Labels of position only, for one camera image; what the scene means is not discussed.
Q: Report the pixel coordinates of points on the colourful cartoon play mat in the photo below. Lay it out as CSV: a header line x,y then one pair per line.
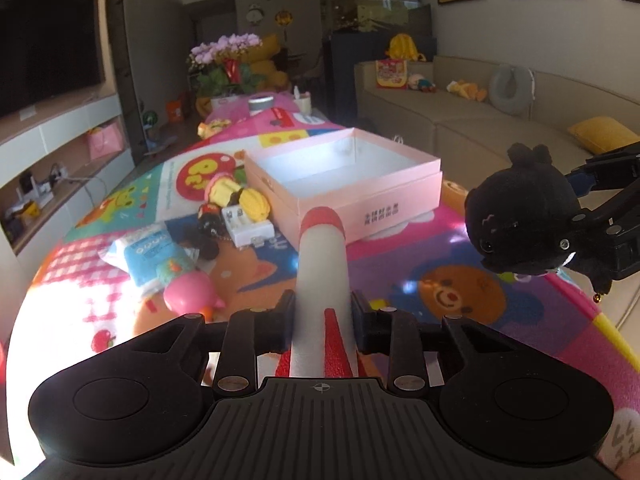
x,y
380,270

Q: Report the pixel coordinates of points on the potted purple orchid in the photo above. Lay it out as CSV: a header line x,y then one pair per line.
x,y
225,60

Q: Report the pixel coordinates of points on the white power strip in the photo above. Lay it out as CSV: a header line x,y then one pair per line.
x,y
57,173

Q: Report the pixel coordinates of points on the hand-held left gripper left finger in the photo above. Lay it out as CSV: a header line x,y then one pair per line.
x,y
286,317

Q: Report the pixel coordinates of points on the yellow corn toy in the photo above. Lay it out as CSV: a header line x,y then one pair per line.
x,y
255,205

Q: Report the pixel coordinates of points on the grey round speaker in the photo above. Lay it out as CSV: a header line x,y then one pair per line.
x,y
261,103

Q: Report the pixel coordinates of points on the beige sofa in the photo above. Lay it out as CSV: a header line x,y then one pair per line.
x,y
475,115

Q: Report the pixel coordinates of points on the round yellow hanging ornament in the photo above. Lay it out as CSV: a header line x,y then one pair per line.
x,y
283,19

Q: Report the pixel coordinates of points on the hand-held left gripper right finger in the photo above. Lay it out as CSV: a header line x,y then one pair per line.
x,y
359,317

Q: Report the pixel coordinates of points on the watermelon ball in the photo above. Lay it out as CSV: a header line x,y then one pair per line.
x,y
149,120

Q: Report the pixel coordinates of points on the pink cardboard box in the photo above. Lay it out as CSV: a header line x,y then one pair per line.
x,y
390,200

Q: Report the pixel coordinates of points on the small yellow toy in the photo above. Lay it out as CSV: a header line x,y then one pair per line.
x,y
212,129

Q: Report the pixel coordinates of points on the black television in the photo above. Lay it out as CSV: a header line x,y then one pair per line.
x,y
45,45

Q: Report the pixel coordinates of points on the yellow duck plush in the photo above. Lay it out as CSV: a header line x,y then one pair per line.
x,y
467,90

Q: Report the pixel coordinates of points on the grey neck pillow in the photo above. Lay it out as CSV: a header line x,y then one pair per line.
x,y
500,90

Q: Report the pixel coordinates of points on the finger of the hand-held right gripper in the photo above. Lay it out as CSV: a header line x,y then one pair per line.
x,y
580,181
617,255

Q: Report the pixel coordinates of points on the pink gift bag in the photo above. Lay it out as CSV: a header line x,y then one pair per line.
x,y
105,142

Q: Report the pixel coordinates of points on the yellow backpack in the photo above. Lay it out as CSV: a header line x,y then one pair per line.
x,y
402,47

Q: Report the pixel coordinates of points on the orange paper bag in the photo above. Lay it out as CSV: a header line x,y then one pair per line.
x,y
175,111

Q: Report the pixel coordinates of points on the yellow box on shelf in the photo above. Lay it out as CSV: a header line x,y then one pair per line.
x,y
31,210

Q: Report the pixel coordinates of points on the red and yellow printed bag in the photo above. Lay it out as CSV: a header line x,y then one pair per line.
x,y
391,74

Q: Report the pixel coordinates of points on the white battery charger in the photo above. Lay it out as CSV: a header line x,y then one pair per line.
x,y
247,232

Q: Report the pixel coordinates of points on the white and red foam rocket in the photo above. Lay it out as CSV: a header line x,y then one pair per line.
x,y
320,280

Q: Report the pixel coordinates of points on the yellow cushion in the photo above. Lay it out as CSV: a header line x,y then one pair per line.
x,y
605,132

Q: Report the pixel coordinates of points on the black cylinder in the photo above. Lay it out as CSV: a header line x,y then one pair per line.
x,y
207,247

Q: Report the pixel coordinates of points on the blue wet wipes packet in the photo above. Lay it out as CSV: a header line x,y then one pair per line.
x,y
150,255

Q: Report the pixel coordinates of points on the small plush doll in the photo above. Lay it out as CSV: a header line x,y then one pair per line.
x,y
421,83

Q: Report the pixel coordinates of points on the pink round toy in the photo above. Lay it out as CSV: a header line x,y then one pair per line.
x,y
187,295

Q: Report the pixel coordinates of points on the white wall shelf cabinet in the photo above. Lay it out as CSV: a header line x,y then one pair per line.
x,y
60,132

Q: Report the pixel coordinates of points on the white table clock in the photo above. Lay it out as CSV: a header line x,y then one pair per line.
x,y
255,14

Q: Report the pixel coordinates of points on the black plush toy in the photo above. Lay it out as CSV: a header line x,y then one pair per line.
x,y
520,210

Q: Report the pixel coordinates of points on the fish tank on dark cabinet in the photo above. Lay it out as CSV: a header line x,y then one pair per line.
x,y
370,60

